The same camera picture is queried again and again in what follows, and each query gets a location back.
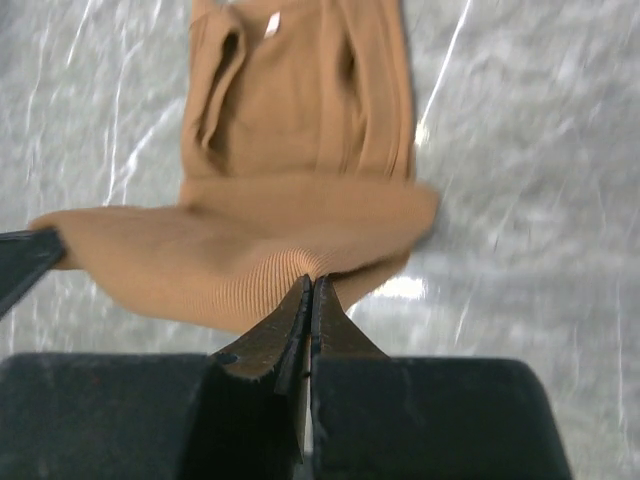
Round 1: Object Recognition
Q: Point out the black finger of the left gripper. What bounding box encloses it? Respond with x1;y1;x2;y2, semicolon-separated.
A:
0;228;65;315

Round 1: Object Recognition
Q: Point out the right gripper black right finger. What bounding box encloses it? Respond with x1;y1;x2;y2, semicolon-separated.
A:
310;277;572;479

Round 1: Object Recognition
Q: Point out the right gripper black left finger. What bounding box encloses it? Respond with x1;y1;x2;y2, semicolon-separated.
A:
1;277;312;479

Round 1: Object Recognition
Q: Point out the mustard garment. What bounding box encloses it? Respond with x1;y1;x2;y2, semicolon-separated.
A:
31;1;439;332

